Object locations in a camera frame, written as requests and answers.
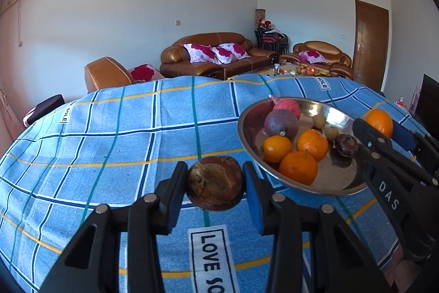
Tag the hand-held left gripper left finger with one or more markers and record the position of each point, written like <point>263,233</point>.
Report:
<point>171,207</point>

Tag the red pomegranate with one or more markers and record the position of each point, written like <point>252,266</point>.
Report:
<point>288,107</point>

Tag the wooden coffee table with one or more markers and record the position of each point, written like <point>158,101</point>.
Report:
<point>260,70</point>

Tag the brown leather armchair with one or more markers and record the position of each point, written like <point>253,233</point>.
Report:
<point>322,46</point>

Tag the small tan round fruit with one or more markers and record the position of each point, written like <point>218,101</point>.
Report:
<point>331,132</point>
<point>319,121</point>

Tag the smooth orange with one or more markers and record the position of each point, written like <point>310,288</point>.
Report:
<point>276,148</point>
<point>379,121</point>

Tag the brown leather sofa end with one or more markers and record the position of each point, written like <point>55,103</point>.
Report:
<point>103,73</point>

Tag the pink bag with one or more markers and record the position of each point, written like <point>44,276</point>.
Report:
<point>415,99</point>

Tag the pile of snack packets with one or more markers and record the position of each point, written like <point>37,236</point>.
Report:
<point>305,70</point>

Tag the orange mandarin with stalk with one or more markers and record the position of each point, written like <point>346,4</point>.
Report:
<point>312,144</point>
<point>297,167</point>

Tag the stainless steel bowl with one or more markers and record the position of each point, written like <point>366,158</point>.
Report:
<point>339,176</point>

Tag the purple passion fruit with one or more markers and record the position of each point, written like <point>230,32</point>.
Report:
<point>279,123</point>

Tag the red plush toy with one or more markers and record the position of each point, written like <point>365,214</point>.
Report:
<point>265,22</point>

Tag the brown wooden door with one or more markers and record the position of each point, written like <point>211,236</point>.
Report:
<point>370,46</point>

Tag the dark brown mangosteen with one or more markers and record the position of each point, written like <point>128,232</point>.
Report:
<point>345,145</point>
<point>216,183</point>

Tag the tall patterned vase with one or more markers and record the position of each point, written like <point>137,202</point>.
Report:
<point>260,16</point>

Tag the white air conditioner pipe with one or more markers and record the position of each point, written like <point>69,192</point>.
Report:
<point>20,21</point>

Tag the blue checked blanket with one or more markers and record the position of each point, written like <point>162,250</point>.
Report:
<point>103,142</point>

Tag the black television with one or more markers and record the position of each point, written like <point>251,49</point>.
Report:
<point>428,97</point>

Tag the dark purple stool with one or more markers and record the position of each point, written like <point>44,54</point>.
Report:
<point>44,107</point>

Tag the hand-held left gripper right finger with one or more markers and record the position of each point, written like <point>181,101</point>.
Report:
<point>257,207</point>

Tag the brown leather sofa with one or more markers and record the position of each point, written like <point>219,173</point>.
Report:
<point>178,68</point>

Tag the pink curtain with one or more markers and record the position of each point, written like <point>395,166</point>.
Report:
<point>7,114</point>

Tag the pink floral cushion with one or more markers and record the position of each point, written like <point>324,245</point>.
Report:
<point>231,52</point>
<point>200,53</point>
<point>311,57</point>
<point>142,72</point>

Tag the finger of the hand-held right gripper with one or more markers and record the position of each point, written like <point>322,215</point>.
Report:
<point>404,138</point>
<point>387,183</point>

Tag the stack of dark chairs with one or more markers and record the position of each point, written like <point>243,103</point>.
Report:
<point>271,40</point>

